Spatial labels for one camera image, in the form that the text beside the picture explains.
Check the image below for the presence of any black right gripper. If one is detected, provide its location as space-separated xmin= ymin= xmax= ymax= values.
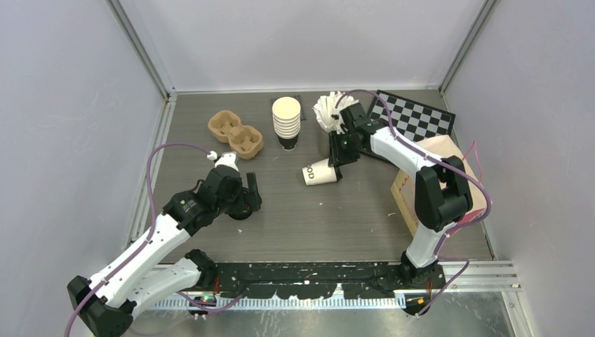
xmin=330 ymin=129 xmax=363 ymax=167

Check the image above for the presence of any white paper coffee cup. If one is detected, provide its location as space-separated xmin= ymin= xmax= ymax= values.
xmin=302 ymin=158 xmax=337 ymax=186

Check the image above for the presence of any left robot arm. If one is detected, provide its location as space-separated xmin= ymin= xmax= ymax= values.
xmin=67 ymin=164 xmax=262 ymax=336

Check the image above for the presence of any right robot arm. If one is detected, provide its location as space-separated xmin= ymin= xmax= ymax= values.
xmin=328 ymin=103 xmax=473 ymax=288

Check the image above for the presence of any stack of black cup lids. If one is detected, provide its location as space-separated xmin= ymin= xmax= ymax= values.
xmin=227 ymin=209 xmax=253 ymax=220

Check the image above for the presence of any white paper-wrapped straws bundle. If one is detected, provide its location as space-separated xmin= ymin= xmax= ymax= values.
xmin=312 ymin=91 xmax=359 ymax=134

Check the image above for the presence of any small dark mat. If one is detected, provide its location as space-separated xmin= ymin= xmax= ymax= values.
xmin=270 ymin=95 xmax=307 ymax=121

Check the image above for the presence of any brown pulp cup carrier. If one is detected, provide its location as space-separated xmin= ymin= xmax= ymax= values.
xmin=208 ymin=110 xmax=265 ymax=160

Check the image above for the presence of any stack of paper cups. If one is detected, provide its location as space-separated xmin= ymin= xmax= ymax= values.
xmin=272 ymin=96 xmax=301 ymax=151

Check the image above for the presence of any yellow pink paper bag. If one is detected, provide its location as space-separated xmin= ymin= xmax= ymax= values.
xmin=389 ymin=135 xmax=484 ymax=238

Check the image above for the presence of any black white checkerboard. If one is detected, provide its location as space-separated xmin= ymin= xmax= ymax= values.
xmin=376 ymin=90 xmax=456 ymax=142

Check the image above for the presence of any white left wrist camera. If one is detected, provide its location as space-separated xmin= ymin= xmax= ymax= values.
xmin=206 ymin=151 xmax=239 ymax=172

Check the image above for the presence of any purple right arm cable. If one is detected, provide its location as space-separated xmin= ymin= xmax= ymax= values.
xmin=334 ymin=89 xmax=493 ymax=317

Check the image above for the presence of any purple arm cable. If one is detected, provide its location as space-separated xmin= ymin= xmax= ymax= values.
xmin=63 ymin=142 xmax=213 ymax=337
xmin=334 ymin=89 xmax=493 ymax=317

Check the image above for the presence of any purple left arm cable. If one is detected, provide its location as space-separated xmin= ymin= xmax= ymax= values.
xmin=63 ymin=142 xmax=213 ymax=337

